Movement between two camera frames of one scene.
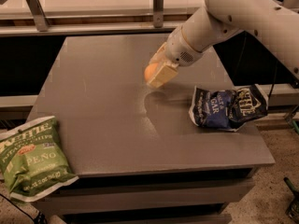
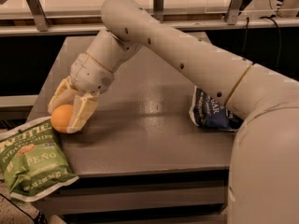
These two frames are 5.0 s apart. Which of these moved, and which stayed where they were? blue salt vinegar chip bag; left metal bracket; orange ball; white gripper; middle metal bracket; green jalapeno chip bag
Moved: orange ball; white gripper
Stayed: left metal bracket; middle metal bracket; blue salt vinegar chip bag; green jalapeno chip bag
